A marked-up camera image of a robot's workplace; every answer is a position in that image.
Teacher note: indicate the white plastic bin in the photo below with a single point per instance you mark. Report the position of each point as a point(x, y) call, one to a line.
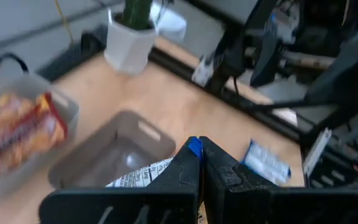
point(71, 115)

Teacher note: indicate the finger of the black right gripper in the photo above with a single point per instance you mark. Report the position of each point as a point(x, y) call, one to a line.
point(257, 74)

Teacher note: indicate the green cactus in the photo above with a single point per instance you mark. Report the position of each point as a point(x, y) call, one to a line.
point(137, 14)

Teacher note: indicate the white hexagonal plant pot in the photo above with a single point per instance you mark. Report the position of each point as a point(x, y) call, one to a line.
point(129, 49)

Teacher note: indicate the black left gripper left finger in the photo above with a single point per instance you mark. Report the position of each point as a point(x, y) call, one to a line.
point(176, 174)

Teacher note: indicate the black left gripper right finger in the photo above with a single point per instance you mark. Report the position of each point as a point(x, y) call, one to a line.
point(225, 174)

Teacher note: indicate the black slotted mount plate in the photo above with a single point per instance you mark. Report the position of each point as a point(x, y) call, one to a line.
point(346, 169)

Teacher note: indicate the red Maruchan noodle packet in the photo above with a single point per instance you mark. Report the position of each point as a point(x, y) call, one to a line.
point(17, 133)

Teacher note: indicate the white round container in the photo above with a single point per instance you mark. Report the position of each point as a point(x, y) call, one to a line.
point(169, 25)

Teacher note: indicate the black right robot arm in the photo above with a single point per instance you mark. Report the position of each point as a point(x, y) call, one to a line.
point(227, 59)

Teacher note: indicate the grey plastic bin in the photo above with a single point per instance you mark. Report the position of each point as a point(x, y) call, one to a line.
point(82, 155)

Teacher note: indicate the blue white Maruchan noodle packet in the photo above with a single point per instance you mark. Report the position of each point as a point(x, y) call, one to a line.
point(264, 161)

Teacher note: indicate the white metal bracket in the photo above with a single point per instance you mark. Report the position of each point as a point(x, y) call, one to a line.
point(317, 152)

